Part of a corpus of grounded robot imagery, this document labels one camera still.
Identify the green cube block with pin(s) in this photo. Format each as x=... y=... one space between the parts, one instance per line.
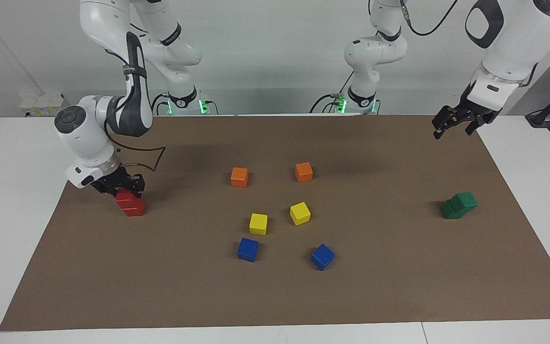
x=467 y=200
x=449 y=211

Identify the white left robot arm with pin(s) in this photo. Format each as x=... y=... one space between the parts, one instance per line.
x=518 y=38

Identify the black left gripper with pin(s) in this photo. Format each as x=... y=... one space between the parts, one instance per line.
x=461 y=112

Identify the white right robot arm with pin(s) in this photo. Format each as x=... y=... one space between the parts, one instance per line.
x=84 y=134

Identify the red cube block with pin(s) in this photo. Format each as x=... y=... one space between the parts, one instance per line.
x=123 y=198
x=136 y=209

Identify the brown table mat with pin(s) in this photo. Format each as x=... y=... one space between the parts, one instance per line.
x=399 y=286

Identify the white power strip box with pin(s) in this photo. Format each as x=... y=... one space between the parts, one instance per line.
x=41 y=105

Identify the yellow cube block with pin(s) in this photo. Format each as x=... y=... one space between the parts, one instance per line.
x=300 y=213
x=258 y=224

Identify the orange cube block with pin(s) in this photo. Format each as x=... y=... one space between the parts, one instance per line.
x=303 y=172
x=239 y=177

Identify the blue cube block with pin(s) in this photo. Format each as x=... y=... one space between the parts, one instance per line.
x=322 y=257
x=248 y=249

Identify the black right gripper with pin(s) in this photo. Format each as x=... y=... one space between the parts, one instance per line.
x=112 y=181

